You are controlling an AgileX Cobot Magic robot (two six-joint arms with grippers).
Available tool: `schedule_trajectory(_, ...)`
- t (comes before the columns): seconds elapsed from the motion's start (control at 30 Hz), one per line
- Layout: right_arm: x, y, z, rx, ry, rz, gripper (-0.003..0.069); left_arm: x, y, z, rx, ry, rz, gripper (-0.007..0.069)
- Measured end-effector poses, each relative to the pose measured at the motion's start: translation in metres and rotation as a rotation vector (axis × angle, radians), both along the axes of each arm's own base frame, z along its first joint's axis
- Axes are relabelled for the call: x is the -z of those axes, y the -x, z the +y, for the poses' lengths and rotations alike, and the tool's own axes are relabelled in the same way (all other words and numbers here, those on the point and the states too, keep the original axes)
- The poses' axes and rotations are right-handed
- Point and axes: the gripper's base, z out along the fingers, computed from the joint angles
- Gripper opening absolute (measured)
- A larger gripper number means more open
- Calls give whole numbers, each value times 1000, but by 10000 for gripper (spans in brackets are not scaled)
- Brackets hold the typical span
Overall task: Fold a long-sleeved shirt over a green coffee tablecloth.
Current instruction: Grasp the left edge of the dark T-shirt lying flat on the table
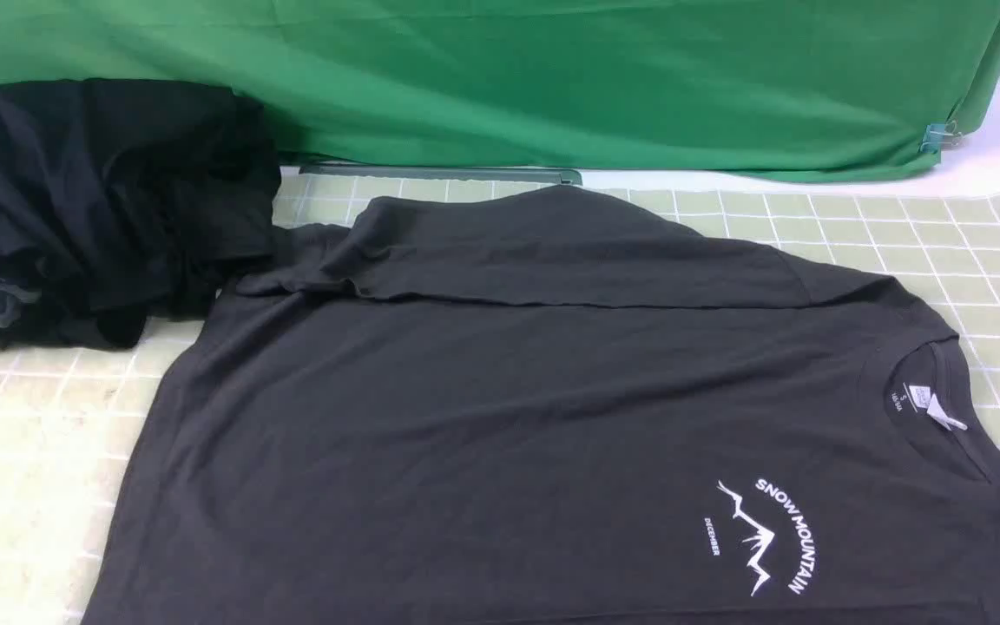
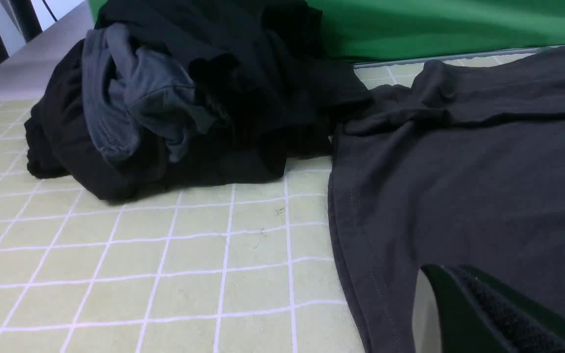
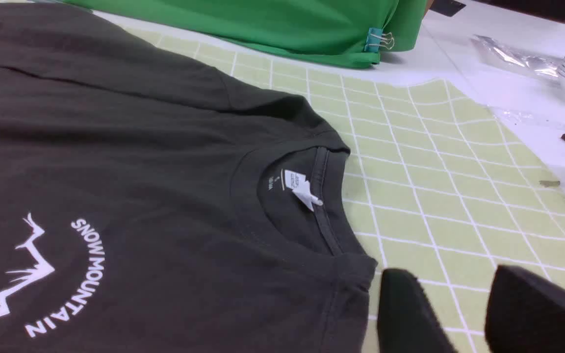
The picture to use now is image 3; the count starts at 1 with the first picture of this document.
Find clear plastic bag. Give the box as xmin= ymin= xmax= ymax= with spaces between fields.
xmin=470 ymin=35 xmax=561 ymax=82

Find light green grid mat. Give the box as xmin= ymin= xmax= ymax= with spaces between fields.
xmin=126 ymin=27 xmax=565 ymax=353

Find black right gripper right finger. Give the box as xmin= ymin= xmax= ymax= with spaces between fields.
xmin=485 ymin=265 xmax=565 ymax=353

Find dark gray long-sleeve top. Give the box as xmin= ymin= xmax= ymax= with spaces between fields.
xmin=0 ymin=3 xmax=377 ymax=353

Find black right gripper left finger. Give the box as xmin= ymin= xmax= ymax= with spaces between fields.
xmin=377 ymin=268 xmax=456 ymax=353

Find green backdrop cloth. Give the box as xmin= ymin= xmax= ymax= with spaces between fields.
xmin=71 ymin=0 xmax=431 ymax=69

